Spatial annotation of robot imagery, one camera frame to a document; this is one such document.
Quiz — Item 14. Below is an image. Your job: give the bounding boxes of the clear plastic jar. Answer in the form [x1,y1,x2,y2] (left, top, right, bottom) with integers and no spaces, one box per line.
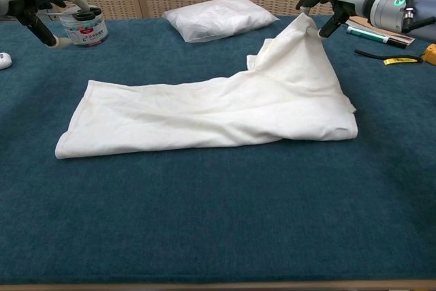
[59,6,109,47]

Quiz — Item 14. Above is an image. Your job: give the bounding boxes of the yellow tape measure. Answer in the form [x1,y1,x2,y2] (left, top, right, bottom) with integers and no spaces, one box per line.
[354,41,436,66]

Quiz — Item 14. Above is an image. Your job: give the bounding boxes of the brown spiral notebook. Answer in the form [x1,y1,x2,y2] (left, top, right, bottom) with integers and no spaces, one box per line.
[345,14,416,48]

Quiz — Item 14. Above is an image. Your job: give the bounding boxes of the dark teal table mat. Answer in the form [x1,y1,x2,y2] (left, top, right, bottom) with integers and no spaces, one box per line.
[0,11,436,287]

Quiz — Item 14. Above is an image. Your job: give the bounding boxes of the white t-shirt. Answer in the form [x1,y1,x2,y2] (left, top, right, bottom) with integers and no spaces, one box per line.
[54,14,358,162]

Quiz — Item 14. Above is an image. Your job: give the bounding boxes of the black-handled scissors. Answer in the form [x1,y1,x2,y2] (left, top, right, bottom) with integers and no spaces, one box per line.
[46,7,102,22]

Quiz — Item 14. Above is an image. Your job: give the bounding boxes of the clear bag with white cloth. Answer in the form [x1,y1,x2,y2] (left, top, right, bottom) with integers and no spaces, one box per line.
[161,0,281,44]

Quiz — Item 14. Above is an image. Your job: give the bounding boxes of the green white marker pen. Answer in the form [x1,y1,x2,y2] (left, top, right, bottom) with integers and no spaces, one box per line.
[346,25,408,50]

